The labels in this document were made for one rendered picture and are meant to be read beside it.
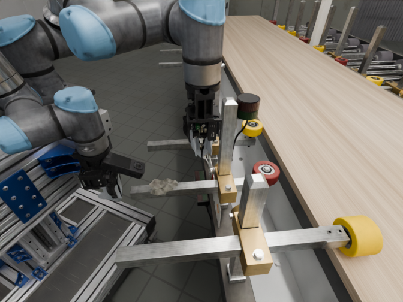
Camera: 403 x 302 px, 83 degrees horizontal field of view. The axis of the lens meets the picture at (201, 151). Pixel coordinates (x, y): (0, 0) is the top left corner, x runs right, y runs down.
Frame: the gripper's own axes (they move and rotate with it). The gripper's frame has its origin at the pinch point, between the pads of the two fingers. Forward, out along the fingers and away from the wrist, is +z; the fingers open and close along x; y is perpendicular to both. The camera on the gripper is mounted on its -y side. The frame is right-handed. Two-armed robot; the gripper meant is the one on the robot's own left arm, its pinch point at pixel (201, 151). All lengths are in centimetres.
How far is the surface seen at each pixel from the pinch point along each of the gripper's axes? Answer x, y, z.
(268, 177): 19.6, 2.1, 9.9
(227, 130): 7.4, -3.6, -3.6
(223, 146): 6.8, -3.6, 1.9
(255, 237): 8.4, 23.6, 3.5
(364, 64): 115, -90, 12
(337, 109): 63, -34, 11
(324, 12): 104, -136, -10
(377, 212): 43.3, 16.3, 10.5
